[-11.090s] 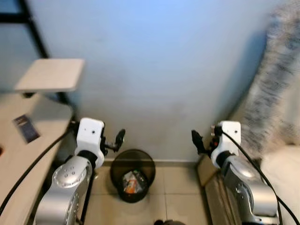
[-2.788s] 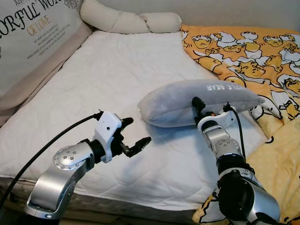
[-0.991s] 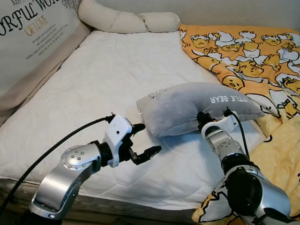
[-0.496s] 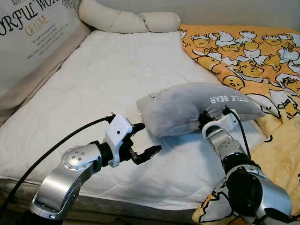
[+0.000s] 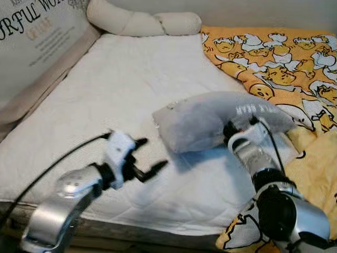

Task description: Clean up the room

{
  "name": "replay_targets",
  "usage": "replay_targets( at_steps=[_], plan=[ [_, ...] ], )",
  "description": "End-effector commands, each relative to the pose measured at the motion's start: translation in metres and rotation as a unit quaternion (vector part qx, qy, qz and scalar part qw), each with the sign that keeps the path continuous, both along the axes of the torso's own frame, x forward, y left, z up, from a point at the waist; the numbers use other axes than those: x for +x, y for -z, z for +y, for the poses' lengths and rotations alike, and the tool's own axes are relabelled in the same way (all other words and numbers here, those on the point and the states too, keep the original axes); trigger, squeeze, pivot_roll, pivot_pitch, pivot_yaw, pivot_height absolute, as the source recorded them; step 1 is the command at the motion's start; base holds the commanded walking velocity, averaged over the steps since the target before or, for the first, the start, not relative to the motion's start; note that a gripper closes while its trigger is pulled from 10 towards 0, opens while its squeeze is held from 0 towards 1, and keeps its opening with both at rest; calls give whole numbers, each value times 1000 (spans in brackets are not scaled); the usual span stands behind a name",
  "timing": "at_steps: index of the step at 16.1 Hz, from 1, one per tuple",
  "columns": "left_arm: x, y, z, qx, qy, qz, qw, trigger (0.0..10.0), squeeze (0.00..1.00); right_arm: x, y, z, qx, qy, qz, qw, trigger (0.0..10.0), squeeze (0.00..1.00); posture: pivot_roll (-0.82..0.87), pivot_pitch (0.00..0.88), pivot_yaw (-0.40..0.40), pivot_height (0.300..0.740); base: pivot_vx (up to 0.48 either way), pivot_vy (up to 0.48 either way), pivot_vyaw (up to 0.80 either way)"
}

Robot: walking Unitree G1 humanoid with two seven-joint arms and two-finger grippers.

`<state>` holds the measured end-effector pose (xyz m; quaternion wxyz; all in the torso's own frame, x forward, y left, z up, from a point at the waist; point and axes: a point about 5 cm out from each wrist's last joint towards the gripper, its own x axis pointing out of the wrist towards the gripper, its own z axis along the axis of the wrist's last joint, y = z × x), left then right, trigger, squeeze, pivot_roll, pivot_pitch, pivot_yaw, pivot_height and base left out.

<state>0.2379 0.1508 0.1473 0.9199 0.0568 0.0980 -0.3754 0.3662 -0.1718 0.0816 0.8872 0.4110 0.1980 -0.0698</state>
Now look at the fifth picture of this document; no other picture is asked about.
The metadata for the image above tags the grey plush pillow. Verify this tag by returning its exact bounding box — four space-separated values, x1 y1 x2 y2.
153 91 297 155

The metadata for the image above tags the yellow egg print blanket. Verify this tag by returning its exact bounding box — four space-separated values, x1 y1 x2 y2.
200 26 337 252

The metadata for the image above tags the white quilted mattress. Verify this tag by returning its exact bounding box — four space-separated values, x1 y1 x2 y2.
0 33 296 248

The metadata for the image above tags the cream knotted long pillow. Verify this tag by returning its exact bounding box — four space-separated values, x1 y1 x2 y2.
87 0 203 38

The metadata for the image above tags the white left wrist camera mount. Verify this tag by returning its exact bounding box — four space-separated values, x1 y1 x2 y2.
103 130 136 190

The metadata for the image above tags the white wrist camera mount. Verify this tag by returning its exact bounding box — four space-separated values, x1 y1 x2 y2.
229 122 270 154
103 130 136 190

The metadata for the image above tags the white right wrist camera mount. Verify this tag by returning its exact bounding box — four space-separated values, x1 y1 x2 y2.
229 122 270 154

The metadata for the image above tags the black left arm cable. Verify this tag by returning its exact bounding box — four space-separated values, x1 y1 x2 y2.
0 132 112 223

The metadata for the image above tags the beige padded bed rail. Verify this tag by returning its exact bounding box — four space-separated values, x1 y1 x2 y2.
0 24 104 141

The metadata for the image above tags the grey lettered wall poster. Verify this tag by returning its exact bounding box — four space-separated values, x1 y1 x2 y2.
0 0 91 107

